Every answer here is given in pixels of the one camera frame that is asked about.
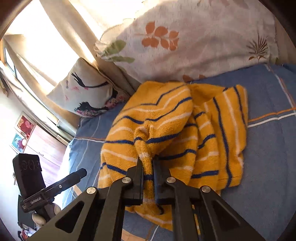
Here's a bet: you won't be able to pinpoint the yellow striped knit sweater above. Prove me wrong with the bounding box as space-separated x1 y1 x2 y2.
98 81 248 230

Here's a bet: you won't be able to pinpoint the left hand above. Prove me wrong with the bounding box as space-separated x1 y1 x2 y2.
32 203 61 227

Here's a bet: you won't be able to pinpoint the blue checked bed sheet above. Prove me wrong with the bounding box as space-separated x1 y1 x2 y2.
62 64 295 240

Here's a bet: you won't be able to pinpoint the woman silhouette print pillow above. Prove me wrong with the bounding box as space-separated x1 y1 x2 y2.
47 58 129 118

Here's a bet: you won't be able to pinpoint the leaf print white pillow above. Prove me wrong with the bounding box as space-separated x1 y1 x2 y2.
94 1 278 82

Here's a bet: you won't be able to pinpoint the wooden headboard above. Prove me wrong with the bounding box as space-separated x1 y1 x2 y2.
4 1 139 132

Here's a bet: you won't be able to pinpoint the floral wall pictures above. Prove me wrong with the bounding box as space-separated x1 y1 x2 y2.
11 111 37 154

